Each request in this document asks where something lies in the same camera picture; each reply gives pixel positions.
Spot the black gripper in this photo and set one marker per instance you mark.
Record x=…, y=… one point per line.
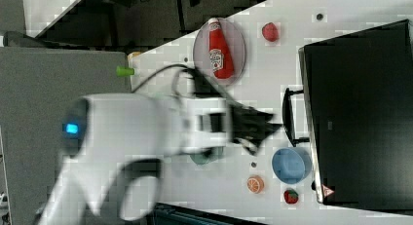
x=250, y=127

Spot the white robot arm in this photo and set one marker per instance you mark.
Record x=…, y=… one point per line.
x=113, y=147

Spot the black toaster oven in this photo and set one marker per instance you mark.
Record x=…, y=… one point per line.
x=358, y=91

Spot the blue bowl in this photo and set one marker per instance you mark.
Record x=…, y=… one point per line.
x=291, y=165

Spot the orange slice toy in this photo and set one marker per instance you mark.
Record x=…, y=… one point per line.
x=255, y=184

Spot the red ketchup bottle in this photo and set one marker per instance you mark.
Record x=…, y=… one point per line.
x=219, y=53

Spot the red toy strawberry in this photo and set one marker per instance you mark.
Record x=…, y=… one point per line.
x=290, y=196

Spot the red toy fruit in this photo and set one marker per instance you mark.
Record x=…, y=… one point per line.
x=270, y=32

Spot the green cylinder peg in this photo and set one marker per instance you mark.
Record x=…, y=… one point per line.
x=123, y=71

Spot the black oven door handle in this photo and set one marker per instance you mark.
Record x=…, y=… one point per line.
x=288, y=118

